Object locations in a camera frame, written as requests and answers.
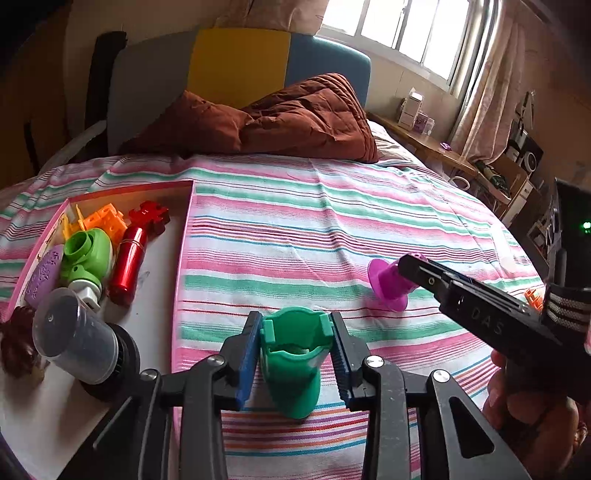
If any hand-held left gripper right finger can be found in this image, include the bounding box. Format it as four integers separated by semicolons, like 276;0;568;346
330;311;532;480

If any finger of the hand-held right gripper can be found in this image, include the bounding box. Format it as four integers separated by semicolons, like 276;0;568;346
397;254;455;305

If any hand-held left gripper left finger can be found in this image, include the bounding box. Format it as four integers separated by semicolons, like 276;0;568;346
58;310;264;480

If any magenta plastic spool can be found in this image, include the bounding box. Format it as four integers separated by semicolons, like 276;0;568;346
367;253;422;312

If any green plastic spool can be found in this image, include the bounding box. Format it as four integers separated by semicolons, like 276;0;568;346
259;307;334;420

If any pink-edged white tray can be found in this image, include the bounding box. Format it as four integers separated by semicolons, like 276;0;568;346
0;180;195;480

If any red metal bottle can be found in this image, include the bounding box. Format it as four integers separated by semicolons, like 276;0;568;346
108;225;149;306

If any green and white nozzle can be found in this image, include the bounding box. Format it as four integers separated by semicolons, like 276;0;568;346
60;227;114;311

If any person's right hand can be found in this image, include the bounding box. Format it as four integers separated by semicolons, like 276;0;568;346
482;348;589;477

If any wooden desk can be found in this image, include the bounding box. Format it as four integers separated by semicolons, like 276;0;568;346
367;111;478;178

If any striped bedsheet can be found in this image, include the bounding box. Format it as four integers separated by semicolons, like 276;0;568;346
0;152;546;480

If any black appliance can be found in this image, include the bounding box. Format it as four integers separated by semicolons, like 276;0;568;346
505;131;544;174

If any white carton box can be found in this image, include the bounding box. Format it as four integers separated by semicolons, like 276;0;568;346
398;88;424;131

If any translucent grey cup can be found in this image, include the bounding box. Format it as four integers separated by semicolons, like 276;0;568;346
32;287;121;386

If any red puzzle-shaped toy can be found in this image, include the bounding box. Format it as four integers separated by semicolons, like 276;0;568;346
127;200;171;236

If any beige curtain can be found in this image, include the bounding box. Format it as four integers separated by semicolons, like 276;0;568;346
215;0;331;31
450;9;559;160

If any brown quilted blanket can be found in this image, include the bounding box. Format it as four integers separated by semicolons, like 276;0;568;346
121;72;379;163

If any orange block toy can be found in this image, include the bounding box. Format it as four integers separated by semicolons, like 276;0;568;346
76;203;127;243

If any purple oval toy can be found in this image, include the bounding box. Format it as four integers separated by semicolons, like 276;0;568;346
24;244;65;309

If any yellow plastic toy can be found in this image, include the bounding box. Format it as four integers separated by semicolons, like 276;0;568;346
59;205;84;243

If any brown spiky toy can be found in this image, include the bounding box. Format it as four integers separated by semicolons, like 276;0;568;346
0;307;47;384

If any large window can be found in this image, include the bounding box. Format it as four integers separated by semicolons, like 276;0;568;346
318;0;490;93

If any white plastic armrest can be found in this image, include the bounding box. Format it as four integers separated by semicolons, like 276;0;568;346
39;121;108;169

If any grey yellow blue headboard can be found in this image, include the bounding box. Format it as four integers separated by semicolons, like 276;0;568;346
107;28;372;155

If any wooden wardrobe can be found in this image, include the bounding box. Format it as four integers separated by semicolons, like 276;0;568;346
0;9;100;185

